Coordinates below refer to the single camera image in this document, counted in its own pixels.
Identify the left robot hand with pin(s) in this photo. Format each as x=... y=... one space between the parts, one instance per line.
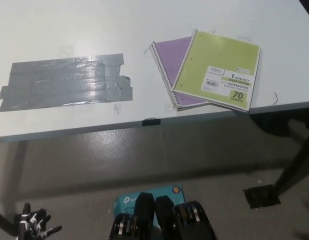
x=32 y=222

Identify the green Mead spiral notebook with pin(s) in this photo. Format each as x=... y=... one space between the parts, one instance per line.
x=214 y=55

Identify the teal TP-Link box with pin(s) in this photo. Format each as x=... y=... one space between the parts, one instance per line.
x=127 y=200

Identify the small black tape piece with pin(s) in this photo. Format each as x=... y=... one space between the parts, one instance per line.
x=152 y=122

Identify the thin black thread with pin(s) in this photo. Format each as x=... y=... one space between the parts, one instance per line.
x=245 y=39
x=276 y=98
x=146 y=51

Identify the purple spiral notebook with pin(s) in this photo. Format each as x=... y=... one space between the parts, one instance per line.
x=169 y=57

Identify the grey duct tape patch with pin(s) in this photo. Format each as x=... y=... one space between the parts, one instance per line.
x=64 y=82

